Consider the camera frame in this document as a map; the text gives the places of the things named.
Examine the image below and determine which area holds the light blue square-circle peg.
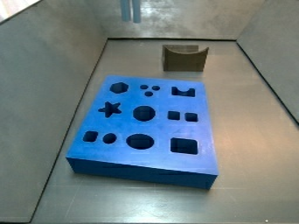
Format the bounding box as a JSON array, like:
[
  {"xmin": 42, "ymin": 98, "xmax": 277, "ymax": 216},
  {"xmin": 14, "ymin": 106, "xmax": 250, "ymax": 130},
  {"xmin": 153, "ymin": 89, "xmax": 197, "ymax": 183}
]
[{"xmin": 119, "ymin": 0, "xmax": 142, "ymax": 24}]

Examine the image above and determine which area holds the blue shape-sorter board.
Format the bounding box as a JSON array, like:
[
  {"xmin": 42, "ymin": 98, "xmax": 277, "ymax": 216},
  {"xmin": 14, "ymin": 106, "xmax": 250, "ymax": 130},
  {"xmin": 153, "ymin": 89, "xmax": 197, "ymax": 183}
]
[{"xmin": 67, "ymin": 75, "xmax": 219, "ymax": 189}]

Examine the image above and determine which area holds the brown curved block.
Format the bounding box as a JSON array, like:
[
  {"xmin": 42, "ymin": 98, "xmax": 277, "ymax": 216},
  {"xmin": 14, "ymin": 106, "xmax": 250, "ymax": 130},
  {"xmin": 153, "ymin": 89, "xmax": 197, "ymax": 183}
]
[{"xmin": 163, "ymin": 45, "xmax": 210, "ymax": 72}]

